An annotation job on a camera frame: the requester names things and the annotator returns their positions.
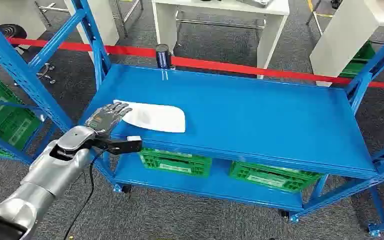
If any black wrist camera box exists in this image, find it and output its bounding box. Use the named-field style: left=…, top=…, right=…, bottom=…
left=94, top=135, right=143, bottom=156

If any red barrier belt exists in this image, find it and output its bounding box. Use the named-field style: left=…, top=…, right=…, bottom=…
left=8, top=37, right=384, bottom=91

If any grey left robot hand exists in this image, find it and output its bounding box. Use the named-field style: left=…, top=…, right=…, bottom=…
left=85, top=101, right=133, bottom=137

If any black barrier post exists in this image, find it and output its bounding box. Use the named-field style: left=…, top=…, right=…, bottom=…
left=155, top=43, right=174, bottom=70

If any chrome chair base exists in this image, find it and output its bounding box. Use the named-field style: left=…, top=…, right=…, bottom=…
left=34, top=62, right=56, bottom=85

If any white plastic part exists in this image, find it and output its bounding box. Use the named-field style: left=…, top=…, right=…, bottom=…
left=113, top=99, right=187, bottom=134

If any white table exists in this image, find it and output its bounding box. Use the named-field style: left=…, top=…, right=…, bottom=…
left=64, top=0, right=120, bottom=62
left=309, top=0, right=384, bottom=88
left=151, top=0, right=291, bottom=80

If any black round stool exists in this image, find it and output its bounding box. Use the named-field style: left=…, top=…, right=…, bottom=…
left=0, top=23, right=28, bottom=49

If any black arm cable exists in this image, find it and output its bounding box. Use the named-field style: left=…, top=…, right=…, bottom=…
left=62, top=150, right=108, bottom=240

